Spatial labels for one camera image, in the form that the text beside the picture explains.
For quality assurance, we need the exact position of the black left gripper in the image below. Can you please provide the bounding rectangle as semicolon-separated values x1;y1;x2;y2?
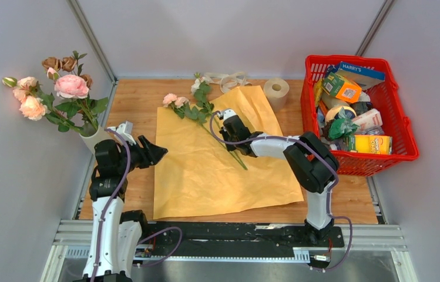
116;135;168;174

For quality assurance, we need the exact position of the artificial flower bunch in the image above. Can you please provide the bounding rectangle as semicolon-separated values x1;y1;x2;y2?
162;72;249;171

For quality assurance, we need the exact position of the orange wrapping paper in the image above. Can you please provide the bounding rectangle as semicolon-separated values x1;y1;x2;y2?
153;107;304;219

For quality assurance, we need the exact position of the white ribbon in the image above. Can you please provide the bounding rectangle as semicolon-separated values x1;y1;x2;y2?
203;72;252;93

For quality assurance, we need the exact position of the large pink rose stem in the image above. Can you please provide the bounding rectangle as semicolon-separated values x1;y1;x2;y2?
46;68;109;136

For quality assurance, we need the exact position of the brown rose stem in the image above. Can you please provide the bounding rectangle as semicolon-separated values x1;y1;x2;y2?
41;51;93;89

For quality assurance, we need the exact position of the peach rose stem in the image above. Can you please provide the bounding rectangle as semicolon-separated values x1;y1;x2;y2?
2;76;82;133

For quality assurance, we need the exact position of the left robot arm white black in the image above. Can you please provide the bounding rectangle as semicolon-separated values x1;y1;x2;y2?
81;136;168;281

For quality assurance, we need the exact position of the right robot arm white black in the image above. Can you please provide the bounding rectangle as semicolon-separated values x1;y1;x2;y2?
215;109;339;246

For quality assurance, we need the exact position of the beige cylindrical vase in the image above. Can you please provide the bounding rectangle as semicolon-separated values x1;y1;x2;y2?
80;126;113;155

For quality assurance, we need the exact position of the round yellow white container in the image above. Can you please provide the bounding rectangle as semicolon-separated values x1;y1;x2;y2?
324;105;357;123

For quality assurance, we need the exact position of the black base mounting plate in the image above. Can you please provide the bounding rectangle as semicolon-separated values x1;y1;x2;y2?
138;221;345;259

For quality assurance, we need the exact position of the green crumpled bag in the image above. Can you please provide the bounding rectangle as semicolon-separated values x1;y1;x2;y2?
325;119;358;140

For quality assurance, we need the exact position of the green orange carton box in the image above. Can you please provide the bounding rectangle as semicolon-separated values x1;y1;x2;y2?
322;73;362;103

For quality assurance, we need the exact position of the blue Harry's box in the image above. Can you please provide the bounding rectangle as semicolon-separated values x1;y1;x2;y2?
333;62;386;90

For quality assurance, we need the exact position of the yellow orange snack box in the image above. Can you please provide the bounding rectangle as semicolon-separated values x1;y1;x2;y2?
343;135;392;155

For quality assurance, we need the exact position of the red plastic shopping basket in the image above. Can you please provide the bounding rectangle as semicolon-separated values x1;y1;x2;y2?
300;55;419;176

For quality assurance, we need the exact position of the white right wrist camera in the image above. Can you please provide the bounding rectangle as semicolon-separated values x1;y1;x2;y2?
218;109;238;121

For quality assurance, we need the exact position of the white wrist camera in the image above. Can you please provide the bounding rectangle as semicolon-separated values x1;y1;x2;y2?
218;109;238;121
108;120;136;145

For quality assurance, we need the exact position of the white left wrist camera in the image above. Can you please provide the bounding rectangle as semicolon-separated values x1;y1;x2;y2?
108;120;136;145

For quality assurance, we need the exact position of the aluminium frame rail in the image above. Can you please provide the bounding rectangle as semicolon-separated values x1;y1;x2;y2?
41;220;419;282

